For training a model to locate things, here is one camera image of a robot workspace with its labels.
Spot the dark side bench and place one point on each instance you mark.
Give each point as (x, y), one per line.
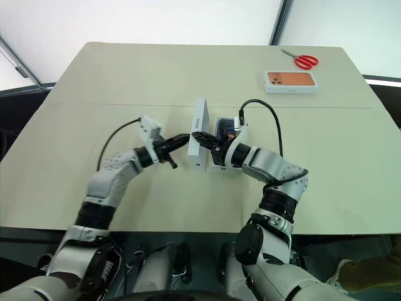
(385, 94)
(18, 97)

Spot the black sneaker white laces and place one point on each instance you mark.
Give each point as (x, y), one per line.
(109, 263)

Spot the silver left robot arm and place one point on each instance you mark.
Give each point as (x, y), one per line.
(106, 182)

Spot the white phone box lid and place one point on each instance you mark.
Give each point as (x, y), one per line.
(200, 109)

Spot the dark blue smartphone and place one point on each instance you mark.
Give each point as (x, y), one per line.
(228, 127)

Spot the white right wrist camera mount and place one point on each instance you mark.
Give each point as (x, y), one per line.
(241, 133)

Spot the white phone box base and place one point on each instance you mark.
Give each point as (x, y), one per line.
(219, 168)

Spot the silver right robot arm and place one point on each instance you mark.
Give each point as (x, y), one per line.
(269, 163)

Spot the person in brown clothing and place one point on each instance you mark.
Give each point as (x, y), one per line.
(369, 269)

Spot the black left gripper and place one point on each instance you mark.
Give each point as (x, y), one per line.
(163, 150)

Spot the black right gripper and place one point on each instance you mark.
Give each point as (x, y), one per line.
(220, 153)

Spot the sealed orange-print phone box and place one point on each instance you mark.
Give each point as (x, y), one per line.
(291, 80)

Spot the dark window frame bar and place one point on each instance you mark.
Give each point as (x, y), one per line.
(279, 20)

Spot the grey window frame bar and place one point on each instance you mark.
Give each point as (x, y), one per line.
(20, 61)

